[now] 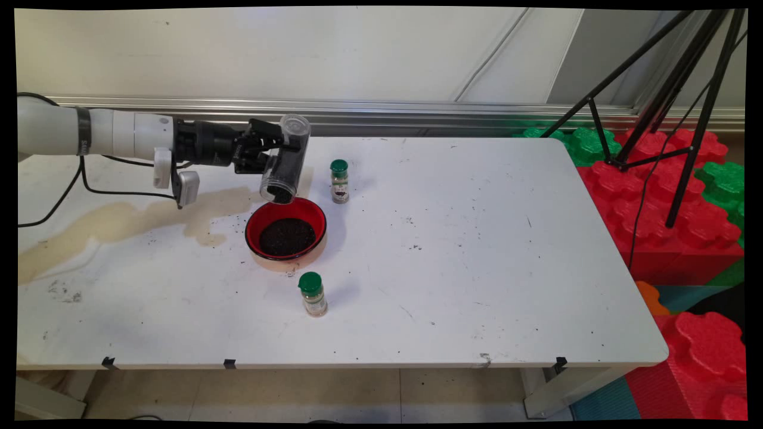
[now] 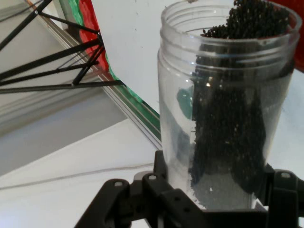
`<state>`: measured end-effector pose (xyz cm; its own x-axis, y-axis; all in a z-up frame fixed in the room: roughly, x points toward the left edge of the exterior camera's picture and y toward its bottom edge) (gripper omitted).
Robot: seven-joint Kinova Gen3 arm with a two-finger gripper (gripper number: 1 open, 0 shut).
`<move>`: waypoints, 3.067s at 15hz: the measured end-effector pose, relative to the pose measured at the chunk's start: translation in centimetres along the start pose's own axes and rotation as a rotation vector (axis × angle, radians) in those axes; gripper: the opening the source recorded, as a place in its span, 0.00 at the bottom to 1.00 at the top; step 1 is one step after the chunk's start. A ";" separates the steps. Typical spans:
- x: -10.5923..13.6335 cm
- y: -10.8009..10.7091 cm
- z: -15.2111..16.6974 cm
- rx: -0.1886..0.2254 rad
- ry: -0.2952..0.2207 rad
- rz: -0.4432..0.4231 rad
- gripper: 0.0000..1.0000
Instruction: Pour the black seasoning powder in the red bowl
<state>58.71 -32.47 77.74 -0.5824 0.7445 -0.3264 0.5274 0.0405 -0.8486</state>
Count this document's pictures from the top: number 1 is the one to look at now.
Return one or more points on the green foam block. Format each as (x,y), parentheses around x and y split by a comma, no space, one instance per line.
(724,182)
(587,146)

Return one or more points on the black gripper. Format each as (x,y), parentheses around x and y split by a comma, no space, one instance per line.
(208,143)

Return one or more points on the green-capped spice jar, light contents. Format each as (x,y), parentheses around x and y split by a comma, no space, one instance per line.
(313,296)

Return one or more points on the white table leg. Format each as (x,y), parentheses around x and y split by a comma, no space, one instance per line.
(47,399)
(566,390)

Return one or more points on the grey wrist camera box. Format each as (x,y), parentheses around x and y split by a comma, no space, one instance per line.
(188,187)

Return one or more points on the orange foam piece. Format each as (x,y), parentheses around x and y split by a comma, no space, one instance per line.
(650,298)

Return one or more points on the clear plastic jar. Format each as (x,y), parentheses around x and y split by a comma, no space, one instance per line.
(286,173)

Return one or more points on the large red foam block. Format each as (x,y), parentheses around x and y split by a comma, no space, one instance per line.
(656,238)

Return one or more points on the black tripod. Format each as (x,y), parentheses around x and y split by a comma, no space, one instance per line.
(710,101)

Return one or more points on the green-capped spice jar, dark contents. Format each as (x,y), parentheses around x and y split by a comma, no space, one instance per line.
(340,182)

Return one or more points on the teal foam mat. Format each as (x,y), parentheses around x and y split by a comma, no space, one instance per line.
(608,402)

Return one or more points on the aluminium rail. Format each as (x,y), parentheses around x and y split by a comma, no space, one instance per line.
(417,112)

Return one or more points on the black seed pile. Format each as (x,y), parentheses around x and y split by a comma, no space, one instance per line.
(287,237)

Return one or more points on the red bowl, black rim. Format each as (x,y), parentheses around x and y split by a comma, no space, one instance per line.
(253,229)

